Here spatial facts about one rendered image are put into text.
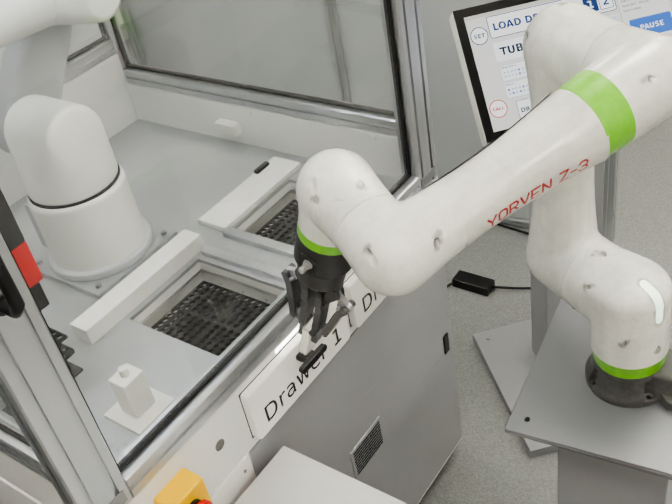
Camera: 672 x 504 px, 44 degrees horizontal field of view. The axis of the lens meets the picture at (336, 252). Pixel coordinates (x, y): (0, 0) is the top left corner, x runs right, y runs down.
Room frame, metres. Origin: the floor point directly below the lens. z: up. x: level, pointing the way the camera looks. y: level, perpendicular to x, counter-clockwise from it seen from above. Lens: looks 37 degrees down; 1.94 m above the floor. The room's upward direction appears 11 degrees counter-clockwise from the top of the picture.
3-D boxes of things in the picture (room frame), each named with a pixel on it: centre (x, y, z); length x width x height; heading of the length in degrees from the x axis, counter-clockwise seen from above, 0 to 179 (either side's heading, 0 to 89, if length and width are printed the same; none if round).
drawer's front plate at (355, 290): (1.34, -0.10, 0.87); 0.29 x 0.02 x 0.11; 139
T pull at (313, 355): (1.09, 0.09, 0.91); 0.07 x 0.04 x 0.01; 139
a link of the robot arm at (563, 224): (1.14, -0.41, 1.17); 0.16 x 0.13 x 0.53; 22
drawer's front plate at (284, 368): (1.11, 0.11, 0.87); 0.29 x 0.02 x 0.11; 139
